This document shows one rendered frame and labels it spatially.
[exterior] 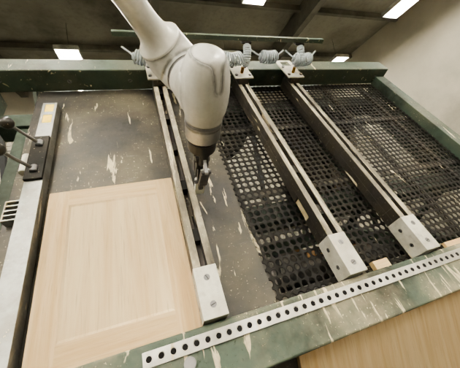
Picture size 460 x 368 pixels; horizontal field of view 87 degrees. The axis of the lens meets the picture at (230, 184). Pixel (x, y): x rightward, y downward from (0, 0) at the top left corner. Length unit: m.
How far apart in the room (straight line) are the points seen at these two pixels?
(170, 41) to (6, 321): 0.70
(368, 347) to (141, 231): 0.91
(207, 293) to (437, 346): 1.05
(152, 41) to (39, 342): 0.69
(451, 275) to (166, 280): 0.85
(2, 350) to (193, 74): 0.67
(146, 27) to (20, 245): 0.62
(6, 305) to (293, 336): 0.66
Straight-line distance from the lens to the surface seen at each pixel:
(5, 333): 0.77
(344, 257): 0.81
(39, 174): 0.97
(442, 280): 1.02
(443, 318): 1.45
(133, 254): 0.76
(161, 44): 0.61
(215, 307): 0.65
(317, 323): 0.73
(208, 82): 0.50
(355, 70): 1.87
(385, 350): 1.25
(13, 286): 0.80
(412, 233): 1.02
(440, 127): 1.77
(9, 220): 0.92
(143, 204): 0.84
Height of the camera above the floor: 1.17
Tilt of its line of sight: 5 degrees up
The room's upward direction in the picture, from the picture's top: 10 degrees counter-clockwise
